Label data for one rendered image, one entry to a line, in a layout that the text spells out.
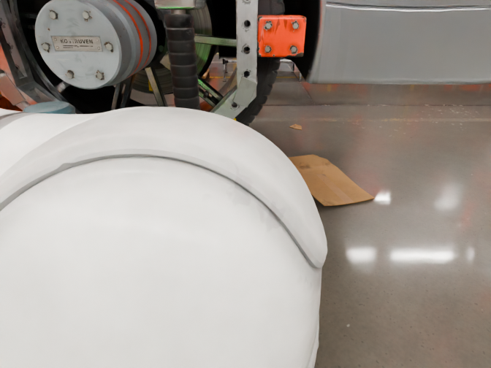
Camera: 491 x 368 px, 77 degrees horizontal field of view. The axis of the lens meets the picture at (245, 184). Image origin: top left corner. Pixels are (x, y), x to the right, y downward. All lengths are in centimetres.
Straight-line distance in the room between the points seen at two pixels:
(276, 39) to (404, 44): 30
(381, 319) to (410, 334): 9
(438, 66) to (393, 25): 14
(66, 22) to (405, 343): 116
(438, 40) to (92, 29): 68
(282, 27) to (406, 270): 106
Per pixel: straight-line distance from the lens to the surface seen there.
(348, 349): 110
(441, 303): 134
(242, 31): 64
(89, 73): 57
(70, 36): 57
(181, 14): 43
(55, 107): 68
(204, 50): 85
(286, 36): 64
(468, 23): 86
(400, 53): 81
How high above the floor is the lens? 91
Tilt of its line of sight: 31 degrees down
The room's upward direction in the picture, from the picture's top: straight up
